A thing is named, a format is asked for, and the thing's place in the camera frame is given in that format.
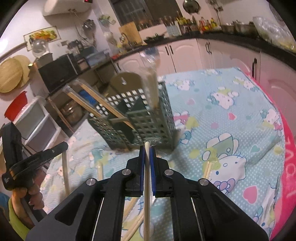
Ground wooden chopstick pair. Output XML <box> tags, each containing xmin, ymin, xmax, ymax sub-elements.
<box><xmin>62</xmin><ymin>151</ymin><xmax>71</xmax><ymax>196</ymax></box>
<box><xmin>109</xmin><ymin>117</ymin><xmax>129</xmax><ymax>123</ymax></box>
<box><xmin>62</xmin><ymin>85</ymin><xmax>101</xmax><ymax>118</ymax></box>
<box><xmin>121</xmin><ymin>197</ymin><xmax>144</xmax><ymax>240</ymax></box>
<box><xmin>140</xmin><ymin>48</ymin><xmax>159</xmax><ymax>109</ymax></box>
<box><xmin>143</xmin><ymin>137</ymin><xmax>160</xmax><ymax>240</ymax></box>
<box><xmin>73</xmin><ymin>78</ymin><xmax>134</xmax><ymax>130</ymax></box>

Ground dark kitchen window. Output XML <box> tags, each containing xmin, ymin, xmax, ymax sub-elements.
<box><xmin>109</xmin><ymin>0</ymin><xmax>181</xmax><ymax>25</ymax></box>

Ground person left hand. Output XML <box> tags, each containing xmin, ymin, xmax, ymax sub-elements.
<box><xmin>10</xmin><ymin>177</ymin><xmax>45</xmax><ymax>230</ymax></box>

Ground white plastic drawer unit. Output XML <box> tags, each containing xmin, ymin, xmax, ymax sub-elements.
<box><xmin>13</xmin><ymin>96</ymin><xmax>67</xmax><ymax>158</ymax></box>

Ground red plastic basin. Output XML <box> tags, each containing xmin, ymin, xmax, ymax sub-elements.
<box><xmin>4</xmin><ymin>91</ymin><xmax>28</xmax><ymax>121</ymax></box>

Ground hello kitty table cloth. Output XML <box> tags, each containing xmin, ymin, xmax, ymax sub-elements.
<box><xmin>41</xmin><ymin>68</ymin><xmax>285</xmax><ymax>240</ymax></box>

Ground stacked steel pots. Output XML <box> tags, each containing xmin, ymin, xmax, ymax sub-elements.
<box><xmin>60</xmin><ymin>100</ymin><xmax>84</xmax><ymax>125</ymax></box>

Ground pink love towel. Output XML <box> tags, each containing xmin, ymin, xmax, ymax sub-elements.
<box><xmin>240</xmin><ymin>68</ymin><xmax>296</xmax><ymax>240</ymax></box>

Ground blue canister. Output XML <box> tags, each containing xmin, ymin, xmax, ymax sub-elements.
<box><xmin>78</xmin><ymin>90</ymin><xmax>97</xmax><ymax>106</ymax></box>

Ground round bamboo tray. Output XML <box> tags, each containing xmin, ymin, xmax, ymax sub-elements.
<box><xmin>0</xmin><ymin>58</ymin><xmax>23</xmax><ymax>93</ymax></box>

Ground green plastic utensil basket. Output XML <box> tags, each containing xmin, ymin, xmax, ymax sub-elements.
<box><xmin>87</xmin><ymin>72</ymin><xmax>177</xmax><ymax>150</ymax></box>

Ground black microwave oven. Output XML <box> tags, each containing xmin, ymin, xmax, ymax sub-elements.
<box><xmin>39</xmin><ymin>54</ymin><xmax>81</xmax><ymax>93</ymax></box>

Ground white water heater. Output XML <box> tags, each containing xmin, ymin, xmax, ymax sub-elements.
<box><xmin>43</xmin><ymin>0</ymin><xmax>93</xmax><ymax>16</ymax></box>

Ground black wok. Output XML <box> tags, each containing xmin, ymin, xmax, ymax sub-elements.
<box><xmin>144</xmin><ymin>34</ymin><xmax>165</xmax><ymax>44</ymax></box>

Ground wooden cutting board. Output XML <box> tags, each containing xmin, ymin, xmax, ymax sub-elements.
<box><xmin>119</xmin><ymin>22</ymin><xmax>142</xmax><ymax>45</ymax></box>

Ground blue knife block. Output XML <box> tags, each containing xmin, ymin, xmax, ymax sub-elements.
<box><xmin>166</xmin><ymin>23</ymin><xmax>182</xmax><ymax>37</ymax></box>

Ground steel pot on counter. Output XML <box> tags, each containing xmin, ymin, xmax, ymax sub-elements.
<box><xmin>233</xmin><ymin>20</ymin><xmax>258</xmax><ymax>37</ymax></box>

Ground clear plastic bag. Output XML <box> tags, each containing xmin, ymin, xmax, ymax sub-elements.
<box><xmin>253</xmin><ymin>16</ymin><xmax>295</xmax><ymax>53</ymax></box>

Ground hanging pot lid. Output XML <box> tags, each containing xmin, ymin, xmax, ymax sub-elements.
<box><xmin>183</xmin><ymin>0</ymin><xmax>201</xmax><ymax>14</ymax></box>

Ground glass lid on wall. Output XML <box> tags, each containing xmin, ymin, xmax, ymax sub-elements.
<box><xmin>31</xmin><ymin>39</ymin><xmax>50</xmax><ymax>58</ymax></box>

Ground fruit picture frame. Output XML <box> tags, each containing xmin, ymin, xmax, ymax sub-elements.
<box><xmin>23</xmin><ymin>26</ymin><xmax>61</xmax><ymax>51</ymax></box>

